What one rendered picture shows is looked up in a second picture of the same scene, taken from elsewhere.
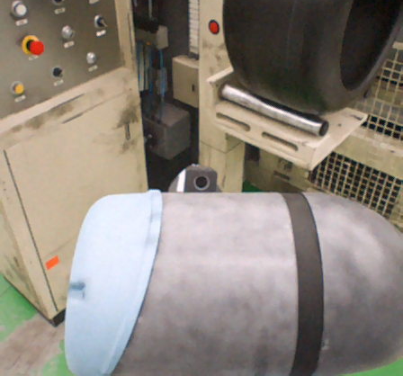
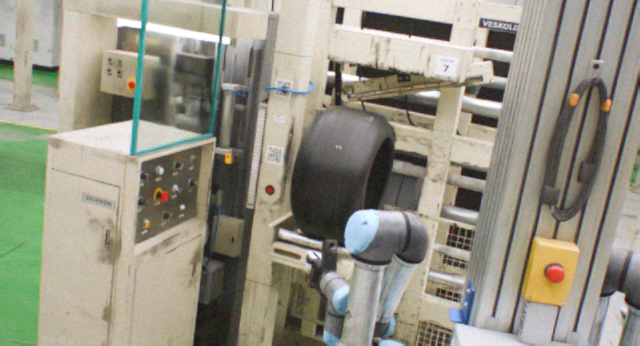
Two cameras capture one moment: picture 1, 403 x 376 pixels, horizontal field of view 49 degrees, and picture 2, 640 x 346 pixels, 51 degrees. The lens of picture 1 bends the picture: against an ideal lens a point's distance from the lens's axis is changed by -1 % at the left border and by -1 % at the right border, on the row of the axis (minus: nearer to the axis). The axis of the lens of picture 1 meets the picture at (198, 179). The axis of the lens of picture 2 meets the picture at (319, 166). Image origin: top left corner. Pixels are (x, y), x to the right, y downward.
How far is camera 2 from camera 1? 1.63 m
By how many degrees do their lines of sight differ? 32
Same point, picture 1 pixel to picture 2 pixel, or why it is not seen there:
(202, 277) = (388, 220)
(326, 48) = (358, 199)
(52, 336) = not seen: outside the picture
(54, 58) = (165, 206)
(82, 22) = (183, 182)
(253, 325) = (398, 229)
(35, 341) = not seen: outside the picture
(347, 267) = (413, 219)
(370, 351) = (419, 237)
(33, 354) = not seen: outside the picture
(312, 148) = (347, 265)
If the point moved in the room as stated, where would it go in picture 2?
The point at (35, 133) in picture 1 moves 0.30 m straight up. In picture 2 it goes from (151, 258) to (158, 183)
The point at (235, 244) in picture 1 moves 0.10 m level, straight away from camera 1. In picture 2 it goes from (392, 215) to (380, 203)
